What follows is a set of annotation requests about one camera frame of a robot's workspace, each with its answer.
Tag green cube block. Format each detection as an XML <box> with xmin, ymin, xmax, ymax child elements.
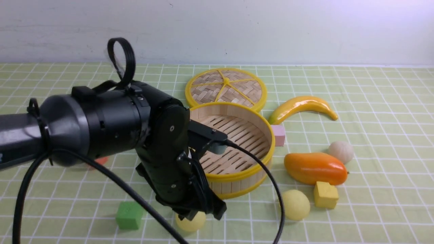
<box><xmin>115</xmin><ymin>201</ymin><xmax>144</xmax><ymax>230</ymax></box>

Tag yellow bun front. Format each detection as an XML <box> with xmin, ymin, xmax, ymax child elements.
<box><xmin>175</xmin><ymin>211</ymin><xmax>206</xmax><ymax>232</ymax></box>

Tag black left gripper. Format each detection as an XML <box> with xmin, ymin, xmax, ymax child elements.
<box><xmin>136</xmin><ymin>104</ymin><xmax>227</xmax><ymax>220</ymax></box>

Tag woven bamboo steamer lid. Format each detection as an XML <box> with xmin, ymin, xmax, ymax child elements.
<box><xmin>184</xmin><ymin>68</ymin><xmax>267</xmax><ymax>111</ymax></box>

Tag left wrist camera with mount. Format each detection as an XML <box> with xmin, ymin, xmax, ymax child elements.
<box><xmin>188</xmin><ymin>120</ymin><xmax>228</xmax><ymax>160</ymax></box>

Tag white bun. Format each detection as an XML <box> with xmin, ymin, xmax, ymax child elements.
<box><xmin>328</xmin><ymin>141</ymin><xmax>355</xmax><ymax>165</ymax></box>

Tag red cube block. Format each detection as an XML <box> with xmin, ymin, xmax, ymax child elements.
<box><xmin>88</xmin><ymin>157</ymin><xmax>109</xmax><ymax>170</ymax></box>

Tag yellow bun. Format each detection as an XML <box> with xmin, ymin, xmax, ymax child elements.
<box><xmin>175</xmin><ymin>211</ymin><xmax>206</xmax><ymax>232</ymax></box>
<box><xmin>282</xmin><ymin>189</ymin><xmax>311</xmax><ymax>221</ymax></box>

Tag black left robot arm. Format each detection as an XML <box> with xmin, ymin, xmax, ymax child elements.
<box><xmin>0</xmin><ymin>81</ymin><xmax>227</xmax><ymax>220</ymax></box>

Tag pink cube block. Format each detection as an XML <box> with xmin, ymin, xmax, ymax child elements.
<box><xmin>270</xmin><ymin>124</ymin><xmax>286</xmax><ymax>147</ymax></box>

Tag yellow toy banana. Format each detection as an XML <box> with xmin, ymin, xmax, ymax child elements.
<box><xmin>268</xmin><ymin>96</ymin><xmax>338</xmax><ymax>125</ymax></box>

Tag orange toy mango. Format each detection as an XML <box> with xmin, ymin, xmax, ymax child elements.
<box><xmin>283</xmin><ymin>152</ymin><xmax>349</xmax><ymax>185</ymax></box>

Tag yellow cube block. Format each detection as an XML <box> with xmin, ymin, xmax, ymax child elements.
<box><xmin>314</xmin><ymin>182</ymin><xmax>339</xmax><ymax>209</ymax></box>

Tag black cable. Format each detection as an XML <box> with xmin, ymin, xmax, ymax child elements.
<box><xmin>12</xmin><ymin>141</ymin><xmax>285</xmax><ymax>244</ymax></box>

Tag yellow-rimmed bamboo steamer tray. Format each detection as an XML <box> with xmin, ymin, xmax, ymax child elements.
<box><xmin>190</xmin><ymin>102</ymin><xmax>275</xmax><ymax>199</ymax></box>

